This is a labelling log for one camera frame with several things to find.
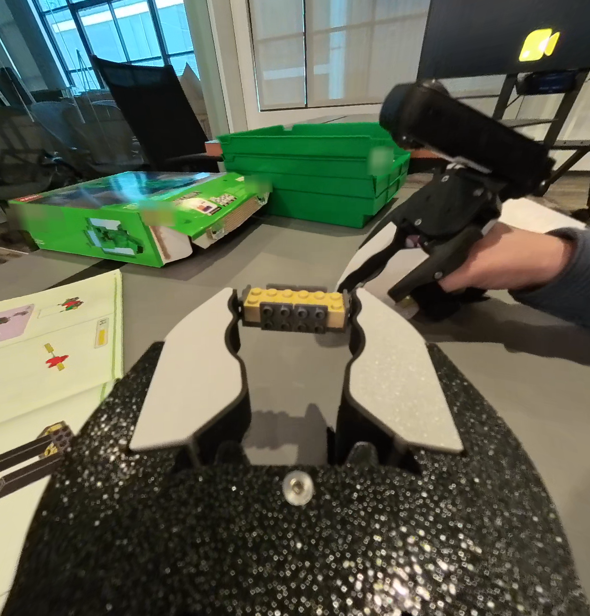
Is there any green toy box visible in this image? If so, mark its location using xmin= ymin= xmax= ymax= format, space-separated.
xmin=9 ymin=171 xmax=272 ymax=269

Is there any grey and tan brick assembly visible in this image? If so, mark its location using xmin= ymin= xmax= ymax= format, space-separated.
xmin=240 ymin=286 xmax=354 ymax=334

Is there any black screen stand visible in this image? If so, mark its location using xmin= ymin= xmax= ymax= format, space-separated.
xmin=492 ymin=67 xmax=590 ymax=222

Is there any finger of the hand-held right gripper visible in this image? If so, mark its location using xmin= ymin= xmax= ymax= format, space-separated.
xmin=336 ymin=212 xmax=407 ymax=295

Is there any black framed window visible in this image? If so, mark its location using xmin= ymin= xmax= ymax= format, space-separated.
xmin=33 ymin=0 xmax=197 ymax=65

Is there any white framed window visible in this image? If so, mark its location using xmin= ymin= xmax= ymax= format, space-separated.
xmin=249 ymin=0 xmax=430 ymax=111

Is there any black long beam brick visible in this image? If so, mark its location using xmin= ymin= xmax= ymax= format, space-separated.
xmin=0 ymin=452 xmax=65 ymax=503
xmin=0 ymin=433 xmax=60 ymax=478

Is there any black mesh office chair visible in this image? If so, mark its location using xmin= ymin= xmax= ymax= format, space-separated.
xmin=90 ymin=55 xmax=223 ymax=174

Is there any green plastic bin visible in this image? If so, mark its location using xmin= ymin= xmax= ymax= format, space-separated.
xmin=261 ymin=173 xmax=401 ymax=230
xmin=222 ymin=156 xmax=407 ymax=193
xmin=217 ymin=123 xmax=412 ymax=176

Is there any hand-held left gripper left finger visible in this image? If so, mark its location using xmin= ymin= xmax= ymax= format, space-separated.
xmin=130 ymin=287 xmax=253 ymax=455

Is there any pale green instruction booklet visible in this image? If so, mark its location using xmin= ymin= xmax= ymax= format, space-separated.
xmin=0 ymin=269 xmax=124 ymax=463

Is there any black device under screen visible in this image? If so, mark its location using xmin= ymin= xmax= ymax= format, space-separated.
xmin=518 ymin=70 xmax=578 ymax=95

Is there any dark studded brick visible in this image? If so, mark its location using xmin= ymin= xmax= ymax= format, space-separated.
xmin=38 ymin=421 xmax=75 ymax=455

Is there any person's right hand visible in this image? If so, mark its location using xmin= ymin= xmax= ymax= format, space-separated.
xmin=439 ymin=222 xmax=577 ymax=296

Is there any grey desk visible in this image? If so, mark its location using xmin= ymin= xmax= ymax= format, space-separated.
xmin=0 ymin=212 xmax=590 ymax=616

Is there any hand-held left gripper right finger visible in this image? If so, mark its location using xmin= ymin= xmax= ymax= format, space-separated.
xmin=341 ymin=288 xmax=465 ymax=455

